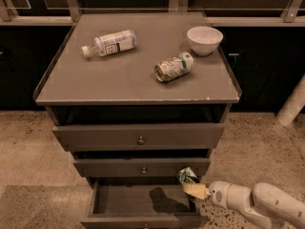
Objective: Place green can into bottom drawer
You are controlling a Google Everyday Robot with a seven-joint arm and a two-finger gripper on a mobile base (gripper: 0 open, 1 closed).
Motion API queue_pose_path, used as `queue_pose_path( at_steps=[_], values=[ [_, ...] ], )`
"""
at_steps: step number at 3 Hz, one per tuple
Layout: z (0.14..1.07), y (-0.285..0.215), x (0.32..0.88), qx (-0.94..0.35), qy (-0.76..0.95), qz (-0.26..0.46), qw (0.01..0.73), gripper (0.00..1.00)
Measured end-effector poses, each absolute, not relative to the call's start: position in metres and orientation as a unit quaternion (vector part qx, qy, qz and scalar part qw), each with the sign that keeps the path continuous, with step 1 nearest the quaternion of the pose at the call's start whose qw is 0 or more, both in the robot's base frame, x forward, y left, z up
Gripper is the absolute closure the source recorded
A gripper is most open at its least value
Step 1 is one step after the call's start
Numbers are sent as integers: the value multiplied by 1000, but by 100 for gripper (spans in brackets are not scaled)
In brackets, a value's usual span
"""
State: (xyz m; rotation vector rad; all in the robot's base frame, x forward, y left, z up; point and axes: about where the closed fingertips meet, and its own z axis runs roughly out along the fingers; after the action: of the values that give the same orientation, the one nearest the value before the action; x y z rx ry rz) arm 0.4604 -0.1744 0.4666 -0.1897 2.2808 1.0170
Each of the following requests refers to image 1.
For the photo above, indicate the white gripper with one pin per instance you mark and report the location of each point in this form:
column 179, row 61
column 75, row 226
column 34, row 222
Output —
column 218, row 192

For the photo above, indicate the crushed green can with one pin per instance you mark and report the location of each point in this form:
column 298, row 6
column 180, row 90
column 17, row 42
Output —
column 187, row 176

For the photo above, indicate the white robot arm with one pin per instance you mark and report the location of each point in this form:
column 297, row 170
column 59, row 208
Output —
column 264, row 205

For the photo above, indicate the grey middle drawer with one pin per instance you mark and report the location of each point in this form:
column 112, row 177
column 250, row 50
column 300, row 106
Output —
column 140, row 167

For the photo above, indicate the grey drawer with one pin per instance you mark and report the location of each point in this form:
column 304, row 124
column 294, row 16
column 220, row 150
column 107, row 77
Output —
column 136, row 203
column 135, row 137
column 140, row 167

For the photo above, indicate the grey top drawer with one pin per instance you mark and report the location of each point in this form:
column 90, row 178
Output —
column 135, row 137

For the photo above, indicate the grey bottom drawer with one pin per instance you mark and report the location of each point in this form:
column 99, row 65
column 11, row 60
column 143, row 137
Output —
column 136, row 203

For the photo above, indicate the grey drawer cabinet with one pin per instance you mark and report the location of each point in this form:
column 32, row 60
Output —
column 122, row 88

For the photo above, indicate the white green soda can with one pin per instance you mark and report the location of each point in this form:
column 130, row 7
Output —
column 174, row 67

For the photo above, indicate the white ceramic bowl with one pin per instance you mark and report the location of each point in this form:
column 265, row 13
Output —
column 204, row 40

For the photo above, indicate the clear plastic bottle white label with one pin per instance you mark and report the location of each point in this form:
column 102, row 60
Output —
column 111, row 44

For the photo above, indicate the white cylindrical post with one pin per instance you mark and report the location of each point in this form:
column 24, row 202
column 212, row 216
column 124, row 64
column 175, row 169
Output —
column 293, row 105

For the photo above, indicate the metal railing frame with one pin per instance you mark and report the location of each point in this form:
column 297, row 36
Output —
column 227, row 13

